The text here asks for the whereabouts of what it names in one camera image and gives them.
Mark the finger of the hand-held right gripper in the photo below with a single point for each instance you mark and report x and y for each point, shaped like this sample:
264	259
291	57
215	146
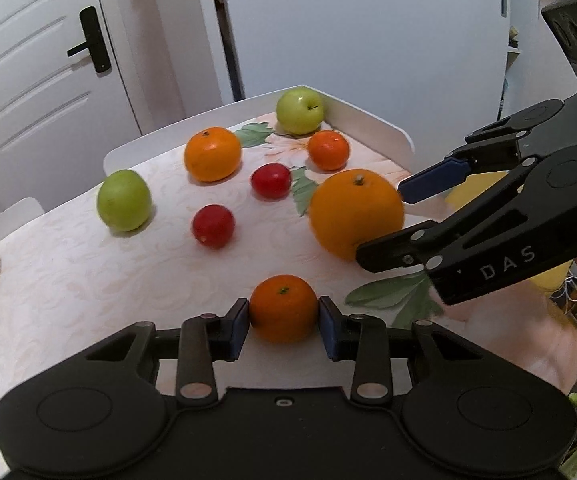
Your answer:
393	252
433	180

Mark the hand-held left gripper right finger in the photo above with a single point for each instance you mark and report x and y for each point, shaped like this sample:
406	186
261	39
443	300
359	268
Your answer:
328	330

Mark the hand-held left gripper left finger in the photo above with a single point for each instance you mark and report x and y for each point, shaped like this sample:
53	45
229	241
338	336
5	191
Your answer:
238	327

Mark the small mandarin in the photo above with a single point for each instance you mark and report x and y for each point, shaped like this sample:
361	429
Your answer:
328	150
283	310

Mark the large orange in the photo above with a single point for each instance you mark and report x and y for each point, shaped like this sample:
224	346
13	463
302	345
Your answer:
353	215

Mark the green apple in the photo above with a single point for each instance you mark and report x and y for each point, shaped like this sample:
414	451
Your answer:
124	201
298	111

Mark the yellow plastic container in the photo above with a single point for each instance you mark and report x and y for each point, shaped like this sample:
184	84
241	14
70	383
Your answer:
478	185

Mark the red tomato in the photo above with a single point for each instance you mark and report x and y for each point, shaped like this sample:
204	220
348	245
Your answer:
213	226
271	181

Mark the pink cloth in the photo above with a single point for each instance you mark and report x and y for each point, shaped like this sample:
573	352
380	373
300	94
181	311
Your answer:
518	335

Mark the white refrigerator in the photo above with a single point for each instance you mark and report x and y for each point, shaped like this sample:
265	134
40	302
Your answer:
368	25

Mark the medium orange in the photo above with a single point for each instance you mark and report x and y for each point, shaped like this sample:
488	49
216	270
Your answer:
213	155

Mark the white tray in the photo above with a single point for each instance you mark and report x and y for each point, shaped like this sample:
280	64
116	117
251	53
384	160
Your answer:
8	217

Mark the white panelled door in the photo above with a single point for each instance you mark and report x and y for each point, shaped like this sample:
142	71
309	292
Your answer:
23	65

